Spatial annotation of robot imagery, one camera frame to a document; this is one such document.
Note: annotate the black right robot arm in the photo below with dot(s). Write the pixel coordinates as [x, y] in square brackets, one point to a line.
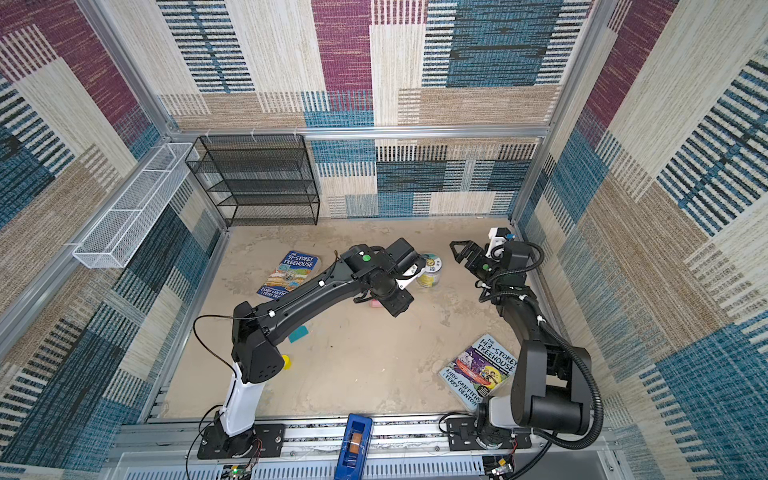
[553, 391]

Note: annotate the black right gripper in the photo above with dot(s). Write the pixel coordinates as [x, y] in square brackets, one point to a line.
[475, 257]

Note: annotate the blue treehouse paperback book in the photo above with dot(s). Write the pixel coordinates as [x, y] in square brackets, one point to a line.
[293, 270]

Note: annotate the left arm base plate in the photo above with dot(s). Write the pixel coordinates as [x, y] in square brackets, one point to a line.
[260, 440]

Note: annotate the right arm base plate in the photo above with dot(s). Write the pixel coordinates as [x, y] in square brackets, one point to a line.
[462, 436]

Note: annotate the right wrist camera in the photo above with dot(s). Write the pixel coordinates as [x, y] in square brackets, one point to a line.
[498, 236]

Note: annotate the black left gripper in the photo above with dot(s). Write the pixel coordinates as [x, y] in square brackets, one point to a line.
[401, 304]

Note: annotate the blue tool on rail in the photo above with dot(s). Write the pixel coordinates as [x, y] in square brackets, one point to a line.
[354, 448]

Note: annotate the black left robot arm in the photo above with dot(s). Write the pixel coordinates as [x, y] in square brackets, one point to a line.
[361, 272]

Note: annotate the sunflower seed can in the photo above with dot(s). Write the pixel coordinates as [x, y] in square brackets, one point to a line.
[432, 271]

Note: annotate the teal wood block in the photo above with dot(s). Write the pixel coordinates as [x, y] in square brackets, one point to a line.
[298, 334]

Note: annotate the black wire mesh shelf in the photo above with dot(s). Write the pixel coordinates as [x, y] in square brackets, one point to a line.
[257, 180]

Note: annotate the white wire mesh basket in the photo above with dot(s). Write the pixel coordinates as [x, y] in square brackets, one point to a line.
[113, 241]

